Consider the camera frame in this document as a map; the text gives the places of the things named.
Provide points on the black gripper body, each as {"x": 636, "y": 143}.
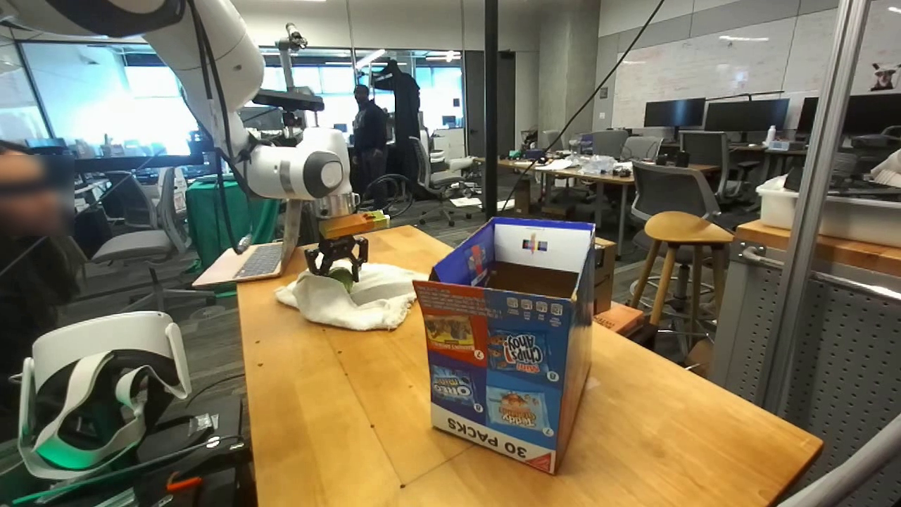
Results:
{"x": 336, "y": 250}

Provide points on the white cloth towel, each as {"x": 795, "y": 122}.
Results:
{"x": 370, "y": 301}

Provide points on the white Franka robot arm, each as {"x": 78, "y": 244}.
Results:
{"x": 215, "y": 57}

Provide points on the blue cardboard snack box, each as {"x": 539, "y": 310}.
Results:
{"x": 508, "y": 377}

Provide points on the small brown cardboard box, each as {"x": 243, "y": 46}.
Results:
{"x": 605, "y": 271}

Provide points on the silver laptop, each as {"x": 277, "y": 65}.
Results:
{"x": 249, "y": 263}

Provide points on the green fabric bin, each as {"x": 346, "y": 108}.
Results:
{"x": 213, "y": 222}

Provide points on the person in dark clothes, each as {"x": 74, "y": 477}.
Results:
{"x": 370, "y": 130}

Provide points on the tall black lab equipment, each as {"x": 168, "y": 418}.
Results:
{"x": 403, "y": 113}

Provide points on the black pole stand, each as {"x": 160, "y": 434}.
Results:
{"x": 492, "y": 113}

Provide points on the wooden office desk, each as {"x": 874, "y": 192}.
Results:
{"x": 574, "y": 174}

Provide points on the white VR headset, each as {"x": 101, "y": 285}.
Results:
{"x": 95, "y": 349}

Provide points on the person with black headband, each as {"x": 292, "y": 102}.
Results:
{"x": 29, "y": 244}

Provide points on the grey office chair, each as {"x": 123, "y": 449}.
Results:
{"x": 671, "y": 192}

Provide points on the round wooden stool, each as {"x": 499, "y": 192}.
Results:
{"x": 685, "y": 230}

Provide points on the small black computer monitor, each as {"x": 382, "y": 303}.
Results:
{"x": 675, "y": 113}

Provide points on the wide black computer monitor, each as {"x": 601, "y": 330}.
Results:
{"x": 747, "y": 113}

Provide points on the white plastic bin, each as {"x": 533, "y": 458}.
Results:
{"x": 817, "y": 212}

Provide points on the grey perforated workbench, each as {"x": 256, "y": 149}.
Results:
{"x": 836, "y": 357}

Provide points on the black computer monitor pair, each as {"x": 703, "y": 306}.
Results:
{"x": 874, "y": 113}

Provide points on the black camera on tripod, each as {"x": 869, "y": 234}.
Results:
{"x": 292, "y": 99}

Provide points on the silver aluminium post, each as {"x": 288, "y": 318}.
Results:
{"x": 817, "y": 187}

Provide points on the grey diagonal metal rail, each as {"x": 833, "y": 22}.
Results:
{"x": 847, "y": 475}

